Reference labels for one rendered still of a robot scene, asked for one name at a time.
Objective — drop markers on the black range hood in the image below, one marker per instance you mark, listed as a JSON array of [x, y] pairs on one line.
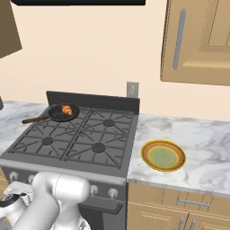
[[77, 2]]

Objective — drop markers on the grey wall outlet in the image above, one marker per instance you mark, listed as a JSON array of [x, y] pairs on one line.
[[132, 89]]

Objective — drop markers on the light wood drawer front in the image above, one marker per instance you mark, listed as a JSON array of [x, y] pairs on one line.
[[155, 196]]

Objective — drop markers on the brown yellow green plate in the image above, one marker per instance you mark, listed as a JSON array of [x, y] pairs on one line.
[[163, 155]]

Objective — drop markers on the light wood base cupboard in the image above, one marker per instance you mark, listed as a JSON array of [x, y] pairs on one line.
[[2, 181]]

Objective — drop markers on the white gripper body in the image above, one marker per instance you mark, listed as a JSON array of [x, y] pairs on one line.
[[21, 189]]

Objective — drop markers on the golden brown croissant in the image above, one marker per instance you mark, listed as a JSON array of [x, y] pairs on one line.
[[67, 109]]

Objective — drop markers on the light wood wall cupboard door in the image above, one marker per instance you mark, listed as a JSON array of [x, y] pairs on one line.
[[203, 45]]

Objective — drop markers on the light wood base cupboard door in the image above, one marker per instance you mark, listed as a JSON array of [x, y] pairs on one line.
[[152, 218], [212, 223]]

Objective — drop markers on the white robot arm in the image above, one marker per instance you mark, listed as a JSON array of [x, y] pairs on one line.
[[57, 194]]

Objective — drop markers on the brown wall cupboard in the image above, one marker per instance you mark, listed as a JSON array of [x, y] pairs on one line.
[[7, 27]]

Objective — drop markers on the silver stove knob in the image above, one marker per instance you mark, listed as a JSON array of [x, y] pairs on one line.
[[13, 176], [94, 190], [113, 193], [30, 179]]

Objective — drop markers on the dark grey stove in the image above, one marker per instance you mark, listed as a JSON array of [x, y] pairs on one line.
[[99, 134]]

